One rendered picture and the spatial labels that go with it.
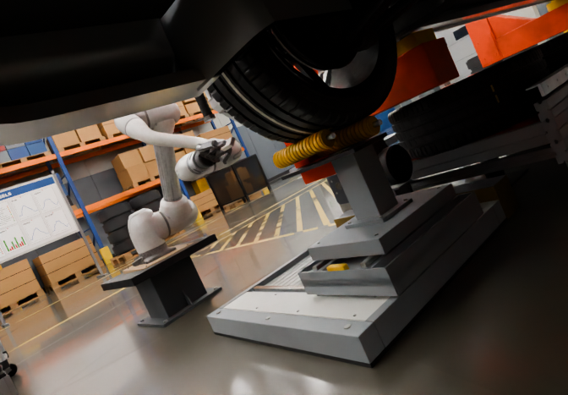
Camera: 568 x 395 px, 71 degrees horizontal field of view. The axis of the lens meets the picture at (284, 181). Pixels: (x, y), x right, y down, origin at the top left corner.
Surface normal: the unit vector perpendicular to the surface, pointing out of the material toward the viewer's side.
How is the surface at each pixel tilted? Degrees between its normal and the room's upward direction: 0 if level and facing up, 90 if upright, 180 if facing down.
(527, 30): 90
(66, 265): 90
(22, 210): 90
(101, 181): 90
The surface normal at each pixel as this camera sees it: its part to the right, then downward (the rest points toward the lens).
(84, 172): 0.62, -0.25
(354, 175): -0.72, 0.36
